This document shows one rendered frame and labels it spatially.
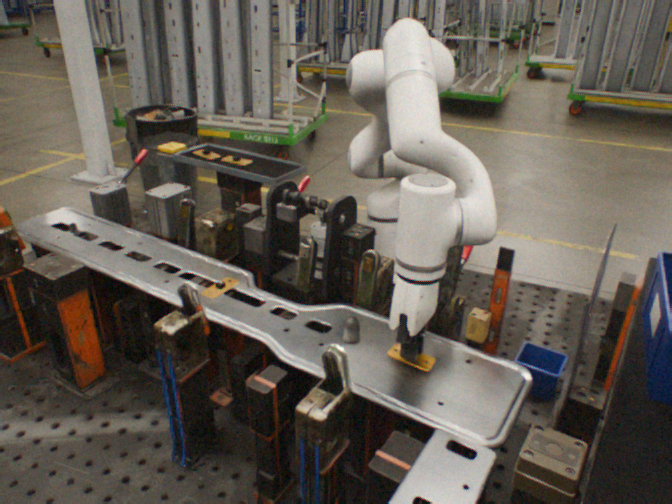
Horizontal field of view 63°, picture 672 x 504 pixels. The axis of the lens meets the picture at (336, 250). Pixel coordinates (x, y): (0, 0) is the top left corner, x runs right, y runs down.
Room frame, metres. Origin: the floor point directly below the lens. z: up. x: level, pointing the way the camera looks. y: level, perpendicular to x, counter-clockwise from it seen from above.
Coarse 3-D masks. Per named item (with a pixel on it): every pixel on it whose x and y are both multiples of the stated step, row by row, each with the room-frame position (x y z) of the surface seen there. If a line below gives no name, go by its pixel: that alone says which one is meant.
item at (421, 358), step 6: (390, 348) 0.82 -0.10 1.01; (396, 348) 0.82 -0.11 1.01; (390, 354) 0.80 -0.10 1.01; (396, 354) 0.80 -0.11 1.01; (420, 354) 0.80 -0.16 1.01; (402, 360) 0.79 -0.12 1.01; (408, 360) 0.79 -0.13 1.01; (420, 360) 0.79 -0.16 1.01; (426, 360) 0.79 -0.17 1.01; (432, 360) 0.79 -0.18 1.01; (420, 366) 0.77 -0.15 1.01; (426, 366) 0.77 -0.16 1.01
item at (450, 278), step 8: (456, 248) 0.92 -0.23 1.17; (448, 256) 0.93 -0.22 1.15; (456, 256) 0.92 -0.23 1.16; (448, 264) 0.93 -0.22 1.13; (456, 264) 0.91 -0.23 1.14; (448, 272) 0.93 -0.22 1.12; (456, 272) 0.91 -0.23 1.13; (440, 280) 0.92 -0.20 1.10; (448, 280) 0.92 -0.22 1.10; (456, 280) 0.92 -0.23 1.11; (440, 288) 0.93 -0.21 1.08; (448, 288) 0.92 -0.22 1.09; (456, 288) 0.92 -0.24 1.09; (448, 296) 0.90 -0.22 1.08; (448, 304) 0.90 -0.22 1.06
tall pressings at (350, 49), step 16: (320, 0) 9.32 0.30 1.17; (336, 0) 9.06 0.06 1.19; (352, 0) 8.95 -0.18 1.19; (368, 0) 8.85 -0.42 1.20; (384, 0) 8.71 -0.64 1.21; (320, 16) 9.31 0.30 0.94; (336, 16) 9.24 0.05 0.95; (352, 16) 8.95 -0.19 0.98; (368, 16) 8.81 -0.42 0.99; (384, 16) 8.69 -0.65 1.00; (320, 32) 9.30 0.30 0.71; (368, 32) 9.00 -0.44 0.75; (384, 32) 8.68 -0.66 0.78; (304, 48) 8.84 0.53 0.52; (320, 48) 8.85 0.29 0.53; (336, 48) 9.16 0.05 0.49; (352, 48) 9.08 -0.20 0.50; (368, 48) 8.77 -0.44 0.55
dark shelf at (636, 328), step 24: (648, 264) 1.14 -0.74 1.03; (648, 288) 1.03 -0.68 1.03; (624, 360) 0.78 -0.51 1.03; (624, 384) 0.71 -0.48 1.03; (624, 408) 0.66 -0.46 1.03; (648, 408) 0.66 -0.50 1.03; (600, 432) 0.61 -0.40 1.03; (624, 432) 0.61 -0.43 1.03; (648, 432) 0.61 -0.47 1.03; (600, 456) 0.56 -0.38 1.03; (624, 456) 0.56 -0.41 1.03; (648, 456) 0.56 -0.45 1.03; (600, 480) 0.52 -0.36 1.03; (624, 480) 0.52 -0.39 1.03; (648, 480) 0.52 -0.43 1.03
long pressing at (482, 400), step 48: (48, 240) 1.27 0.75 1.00; (96, 240) 1.27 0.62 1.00; (144, 240) 1.28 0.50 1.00; (144, 288) 1.05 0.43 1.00; (240, 288) 1.05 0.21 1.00; (288, 336) 0.87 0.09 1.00; (336, 336) 0.87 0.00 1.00; (384, 336) 0.88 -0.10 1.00; (432, 336) 0.87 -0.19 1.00; (384, 384) 0.74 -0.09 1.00; (432, 384) 0.74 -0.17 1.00; (480, 384) 0.74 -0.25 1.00; (528, 384) 0.75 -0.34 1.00; (480, 432) 0.63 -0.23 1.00
